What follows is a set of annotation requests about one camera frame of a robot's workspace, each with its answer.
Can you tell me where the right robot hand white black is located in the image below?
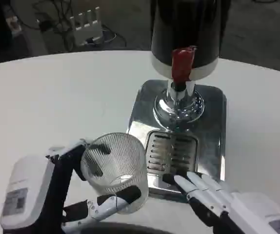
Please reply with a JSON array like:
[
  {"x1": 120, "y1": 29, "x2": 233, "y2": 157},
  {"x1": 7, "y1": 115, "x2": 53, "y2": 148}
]
[{"x1": 162, "y1": 171, "x2": 280, "y2": 234}]

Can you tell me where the clear ribbed glass cup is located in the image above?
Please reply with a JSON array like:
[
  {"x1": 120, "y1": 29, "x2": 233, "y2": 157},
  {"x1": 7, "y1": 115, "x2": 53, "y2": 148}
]
[{"x1": 80, "y1": 132, "x2": 150, "y2": 208}]

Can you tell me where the slotted steel drip grid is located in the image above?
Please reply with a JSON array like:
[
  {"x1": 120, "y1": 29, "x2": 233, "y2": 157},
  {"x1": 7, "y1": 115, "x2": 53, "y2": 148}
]
[{"x1": 145, "y1": 130, "x2": 200, "y2": 175}]

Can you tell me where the chrome dispenser pedestal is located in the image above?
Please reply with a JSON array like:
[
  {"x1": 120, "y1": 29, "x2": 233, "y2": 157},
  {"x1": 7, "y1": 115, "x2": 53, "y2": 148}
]
[{"x1": 153, "y1": 88, "x2": 205, "y2": 133}]

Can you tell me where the black power adapter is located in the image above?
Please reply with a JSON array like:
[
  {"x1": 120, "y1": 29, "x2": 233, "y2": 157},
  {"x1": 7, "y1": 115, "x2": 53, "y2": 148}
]
[{"x1": 38, "y1": 20, "x2": 56, "y2": 33}]

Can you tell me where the white floor cable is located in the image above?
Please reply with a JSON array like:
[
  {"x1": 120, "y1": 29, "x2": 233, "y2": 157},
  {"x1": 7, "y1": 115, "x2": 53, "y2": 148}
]
[{"x1": 102, "y1": 29, "x2": 118, "y2": 41}]

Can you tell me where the red dispenser tap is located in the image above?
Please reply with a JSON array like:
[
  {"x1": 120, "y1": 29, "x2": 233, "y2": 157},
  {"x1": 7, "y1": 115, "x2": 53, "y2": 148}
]
[{"x1": 166, "y1": 46, "x2": 197, "y2": 101}]

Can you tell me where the black drink dispenser tank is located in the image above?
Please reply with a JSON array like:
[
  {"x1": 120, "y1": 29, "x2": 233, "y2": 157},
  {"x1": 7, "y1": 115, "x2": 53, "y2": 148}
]
[{"x1": 150, "y1": 0, "x2": 226, "y2": 81}]

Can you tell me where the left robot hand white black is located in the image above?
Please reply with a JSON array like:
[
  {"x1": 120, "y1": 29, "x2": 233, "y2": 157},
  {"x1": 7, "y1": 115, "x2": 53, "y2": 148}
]
[{"x1": 0, "y1": 138, "x2": 142, "y2": 232}]

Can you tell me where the steel drip tray base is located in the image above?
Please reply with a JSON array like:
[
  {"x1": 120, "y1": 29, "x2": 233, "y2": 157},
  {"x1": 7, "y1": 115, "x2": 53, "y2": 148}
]
[{"x1": 126, "y1": 78, "x2": 228, "y2": 196}]

